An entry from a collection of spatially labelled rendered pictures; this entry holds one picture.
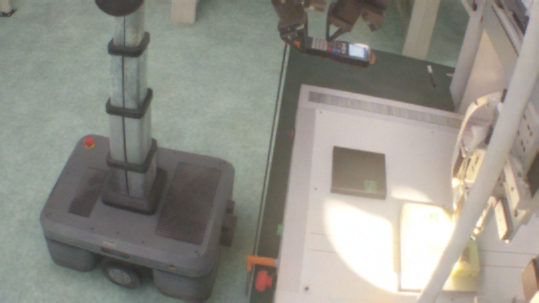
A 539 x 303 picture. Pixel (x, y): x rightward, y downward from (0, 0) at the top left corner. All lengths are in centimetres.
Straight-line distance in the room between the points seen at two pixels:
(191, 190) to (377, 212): 95
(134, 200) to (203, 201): 24
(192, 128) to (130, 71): 107
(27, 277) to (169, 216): 65
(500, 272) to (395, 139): 44
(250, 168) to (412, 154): 124
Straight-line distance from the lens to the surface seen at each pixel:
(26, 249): 219
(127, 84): 163
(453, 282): 107
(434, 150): 135
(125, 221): 187
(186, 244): 180
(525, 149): 79
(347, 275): 103
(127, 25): 153
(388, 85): 172
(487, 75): 146
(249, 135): 260
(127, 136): 173
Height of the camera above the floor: 166
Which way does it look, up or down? 40 degrees down
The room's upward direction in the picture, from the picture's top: 9 degrees clockwise
